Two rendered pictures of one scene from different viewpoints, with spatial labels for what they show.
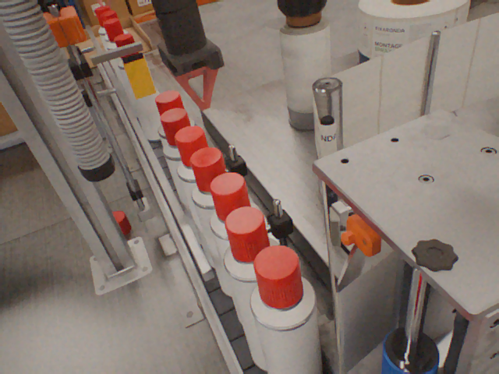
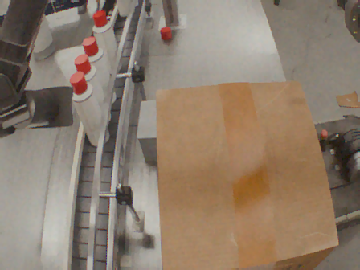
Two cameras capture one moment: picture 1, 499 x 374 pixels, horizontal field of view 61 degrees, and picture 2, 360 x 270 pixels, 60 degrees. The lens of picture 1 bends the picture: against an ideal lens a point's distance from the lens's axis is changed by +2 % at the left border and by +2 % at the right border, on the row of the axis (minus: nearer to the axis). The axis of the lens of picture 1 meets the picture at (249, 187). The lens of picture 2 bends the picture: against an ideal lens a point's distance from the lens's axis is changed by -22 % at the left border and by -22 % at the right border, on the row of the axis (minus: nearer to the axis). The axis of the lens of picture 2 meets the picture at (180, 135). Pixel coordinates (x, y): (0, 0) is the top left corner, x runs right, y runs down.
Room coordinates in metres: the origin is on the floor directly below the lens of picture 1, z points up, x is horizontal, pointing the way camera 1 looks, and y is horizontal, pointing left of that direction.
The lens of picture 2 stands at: (1.37, 0.62, 1.56)
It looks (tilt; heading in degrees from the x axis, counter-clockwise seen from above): 54 degrees down; 206
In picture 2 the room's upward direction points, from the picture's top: 10 degrees counter-clockwise
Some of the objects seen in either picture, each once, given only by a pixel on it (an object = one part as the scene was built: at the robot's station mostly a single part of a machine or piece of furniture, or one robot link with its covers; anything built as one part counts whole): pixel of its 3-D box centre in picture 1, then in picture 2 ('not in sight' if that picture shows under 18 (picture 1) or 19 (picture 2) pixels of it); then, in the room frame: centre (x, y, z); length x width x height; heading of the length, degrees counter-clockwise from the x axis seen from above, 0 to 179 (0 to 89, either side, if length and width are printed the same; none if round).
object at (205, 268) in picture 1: (121, 95); (116, 66); (0.82, 0.22, 0.96); 1.07 x 0.01 x 0.01; 17
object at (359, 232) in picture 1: (359, 237); not in sight; (0.20, -0.07, 1.08); 0.03 x 0.02 x 0.02; 17
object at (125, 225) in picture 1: (118, 223); (165, 33); (0.55, 0.23, 0.85); 0.03 x 0.03 x 0.03
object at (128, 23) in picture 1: (104, 42); not in sight; (1.51, 0.39, 0.85); 0.30 x 0.26 x 0.04; 17
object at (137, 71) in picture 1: (139, 76); not in sight; (0.55, 0.12, 1.09); 0.03 x 0.01 x 0.06; 107
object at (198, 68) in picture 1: (194, 78); not in sight; (0.60, 0.05, 1.06); 0.07 x 0.07 x 0.09; 17
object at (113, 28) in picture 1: (129, 71); (97, 71); (0.87, 0.20, 0.98); 0.05 x 0.05 x 0.20
